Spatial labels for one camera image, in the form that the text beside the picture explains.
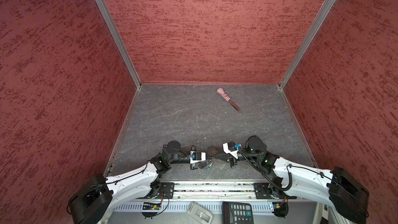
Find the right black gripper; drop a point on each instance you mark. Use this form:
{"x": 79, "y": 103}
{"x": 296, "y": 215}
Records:
{"x": 227, "y": 157}

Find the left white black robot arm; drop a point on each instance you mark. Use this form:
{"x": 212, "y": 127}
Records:
{"x": 95, "y": 201}

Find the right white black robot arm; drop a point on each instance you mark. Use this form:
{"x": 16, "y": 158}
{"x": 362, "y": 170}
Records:
{"x": 335, "y": 188}

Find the grey plastic device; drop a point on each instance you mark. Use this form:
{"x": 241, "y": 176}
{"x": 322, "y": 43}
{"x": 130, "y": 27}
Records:
{"x": 199, "y": 213}

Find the black calculator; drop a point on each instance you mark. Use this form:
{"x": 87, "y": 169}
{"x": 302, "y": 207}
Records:
{"x": 237, "y": 213}

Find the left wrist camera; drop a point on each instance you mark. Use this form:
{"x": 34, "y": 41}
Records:
{"x": 196, "y": 156}

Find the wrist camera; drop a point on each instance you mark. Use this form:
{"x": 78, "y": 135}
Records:
{"x": 196, "y": 156}
{"x": 231, "y": 148}

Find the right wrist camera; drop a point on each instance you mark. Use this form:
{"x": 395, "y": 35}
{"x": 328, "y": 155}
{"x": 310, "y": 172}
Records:
{"x": 231, "y": 148}

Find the aluminium front rail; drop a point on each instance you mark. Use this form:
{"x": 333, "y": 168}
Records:
{"x": 239, "y": 191}

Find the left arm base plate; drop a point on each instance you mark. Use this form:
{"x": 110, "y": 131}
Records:
{"x": 160, "y": 189}

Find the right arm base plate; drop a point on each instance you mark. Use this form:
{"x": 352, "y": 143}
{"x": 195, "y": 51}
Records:
{"x": 267, "y": 192}

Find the pink handled knife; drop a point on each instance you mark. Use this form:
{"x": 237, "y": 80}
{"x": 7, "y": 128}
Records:
{"x": 221, "y": 92}

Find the right aluminium corner post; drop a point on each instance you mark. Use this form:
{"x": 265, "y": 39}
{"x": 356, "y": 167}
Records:
{"x": 315, "y": 26}

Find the aluminium corner post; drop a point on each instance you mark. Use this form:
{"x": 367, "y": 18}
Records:
{"x": 315, "y": 26}
{"x": 118, "y": 41}

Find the left aluminium corner post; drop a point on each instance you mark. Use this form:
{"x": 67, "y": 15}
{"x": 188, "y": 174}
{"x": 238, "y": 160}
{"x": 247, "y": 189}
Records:
{"x": 118, "y": 41}

